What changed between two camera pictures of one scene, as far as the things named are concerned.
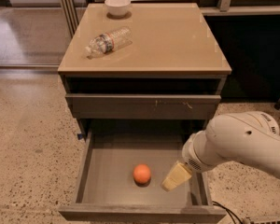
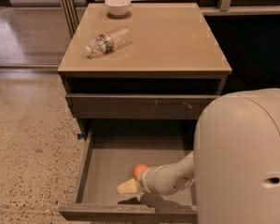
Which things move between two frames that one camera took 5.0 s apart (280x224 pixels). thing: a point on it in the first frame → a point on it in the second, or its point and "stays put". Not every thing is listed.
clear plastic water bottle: x=107 y=42 stays put
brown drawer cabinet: x=174 y=68 stays put
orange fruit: x=142 y=175 stays put
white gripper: x=190 y=157 → x=147 y=180
